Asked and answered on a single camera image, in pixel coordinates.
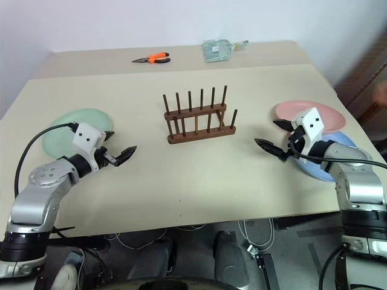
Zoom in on white cable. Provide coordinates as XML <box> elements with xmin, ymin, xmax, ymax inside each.
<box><xmin>115</xmin><ymin>228</ymin><xmax>167</xmax><ymax>250</ymax></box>
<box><xmin>236</xmin><ymin>217</ymin><xmax>275</xmax><ymax>252</ymax></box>

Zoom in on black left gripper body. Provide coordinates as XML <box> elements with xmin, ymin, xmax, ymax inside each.
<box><xmin>95</xmin><ymin>146</ymin><xmax>119</xmax><ymax>169</ymax></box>

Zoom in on blue plate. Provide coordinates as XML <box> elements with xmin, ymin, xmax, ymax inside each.
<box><xmin>294</xmin><ymin>130</ymin><xmax>358</xmax><ymax>183</ymax></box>

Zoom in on dark rounded shape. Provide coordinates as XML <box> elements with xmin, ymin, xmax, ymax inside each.
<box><xmin>127</xmin><ymin>237</ymin><xmax>177</xmax><ymax>282</ymax></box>
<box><xmin>212</xmin><ymin>230</ymin><xmax>251</xmax><ymax>286</ymax></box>

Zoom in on wooden dish rack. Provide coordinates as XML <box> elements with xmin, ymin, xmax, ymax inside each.
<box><xmin>162</xmin><ymin>85</ymin><xmax>238</xmax><ymax>146</ymax></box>

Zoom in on black cable tie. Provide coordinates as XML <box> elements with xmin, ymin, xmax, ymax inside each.
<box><xmin>50</xmin><ymin>226</ymin><xmax>76</xmax><ymax>240</ymax></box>

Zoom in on brown wooden cabinet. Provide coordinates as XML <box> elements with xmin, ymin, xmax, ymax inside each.
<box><xmin>334</xmin><ymin>35</ymin><xmax>387</xmax><ymax>143</ymax></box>

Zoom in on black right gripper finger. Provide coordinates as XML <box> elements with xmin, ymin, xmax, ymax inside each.
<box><xmin>254</xmin><ymin>138</ymin><xmax>287</xmax><ymax>159</ymax></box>
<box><xmin>272</xmin><ymin>118</ymin><xmax>296</xmax><ymax>132</ymax></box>

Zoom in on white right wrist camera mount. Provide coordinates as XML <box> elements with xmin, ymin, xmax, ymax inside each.
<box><xmin>291</xmin><ymin>106</ymin><xmax>328</xmax><ymax>155</ymax></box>

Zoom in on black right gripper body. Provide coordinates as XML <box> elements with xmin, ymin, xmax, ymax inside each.
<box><xmin>279</xmin><ymin>126</ymin><xmax>306</xmax><ymax>163</ymax></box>

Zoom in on orange black pliers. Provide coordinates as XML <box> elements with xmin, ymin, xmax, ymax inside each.
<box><xmin>131</xmin><ymin>51</ymin><xmax>172</xmax><ymax>65</ymax></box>

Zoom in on green plate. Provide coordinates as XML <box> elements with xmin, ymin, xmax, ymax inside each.
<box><xmin>41</xmin><ymin>108</ymin><xmax>114</xmax><ymax>160</ymax></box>

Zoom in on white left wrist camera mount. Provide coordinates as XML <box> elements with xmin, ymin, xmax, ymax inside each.
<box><xmin>73</xmin><ymin>122</ymin><xmax>106</xmax><ymax>155</ymax></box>

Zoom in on black metal bracket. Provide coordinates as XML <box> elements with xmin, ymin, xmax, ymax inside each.
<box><xmin>247</xmin><ymin>243</ymin><xmax>281</xmax><ymax>290</ymax></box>

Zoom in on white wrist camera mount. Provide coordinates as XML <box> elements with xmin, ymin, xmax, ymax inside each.
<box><xmin>73</xmin><ymin>122</ymin><xmax>106</xmax><ymax>155</ymax></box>
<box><xmin>291</xmin><ymin>106</ymin><xmax>328</xmax><ymax>155</ymax></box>

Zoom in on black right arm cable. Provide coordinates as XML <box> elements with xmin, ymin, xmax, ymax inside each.
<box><xmin>288</xmin><ymin>137</ymin><xmax>387</xmax><ymax>170</ymax></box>

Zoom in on clear plastic bag green contents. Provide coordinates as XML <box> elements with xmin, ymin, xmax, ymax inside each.
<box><xmin>201</xmin><ymin>39</ymin><xmax>236</xmax><ymax>63</ymax></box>

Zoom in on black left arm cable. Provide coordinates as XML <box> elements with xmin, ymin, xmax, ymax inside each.
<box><xmin>14</xmin><ymin>121</ymin><xmax>78</xmax><ymax>201</ymax></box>

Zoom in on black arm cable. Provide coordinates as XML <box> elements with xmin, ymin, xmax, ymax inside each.
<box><xmin>288</xmin><ymin>137</ymin><xmax>387</xmax><ymax>170</ymax></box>
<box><xmin>14</xmin><ymin>121</ymin><xmax>78</xmax><ymax>201</ymax></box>

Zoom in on pink red plate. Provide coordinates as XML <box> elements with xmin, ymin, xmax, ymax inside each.
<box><xmin>275</xmin><ymin>100</ymin><xmax>346</xmax><ymax>135</ymax></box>

